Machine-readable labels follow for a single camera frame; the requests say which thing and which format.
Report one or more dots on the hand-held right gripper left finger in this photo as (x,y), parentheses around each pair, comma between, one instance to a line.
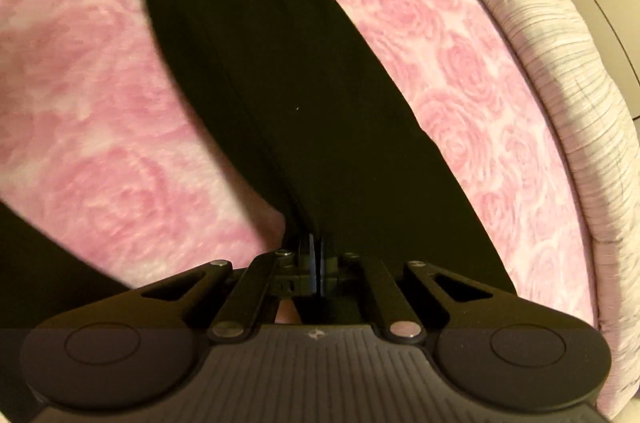
(308,264)

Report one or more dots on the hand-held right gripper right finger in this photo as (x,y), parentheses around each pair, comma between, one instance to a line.
(325,264)

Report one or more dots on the black pants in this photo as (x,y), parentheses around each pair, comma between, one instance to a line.
(250,53)

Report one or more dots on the pink rose print blanket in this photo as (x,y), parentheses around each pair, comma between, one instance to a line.
(450,103)

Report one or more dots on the white wardrobe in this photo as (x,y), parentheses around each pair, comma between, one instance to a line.
(607,3)

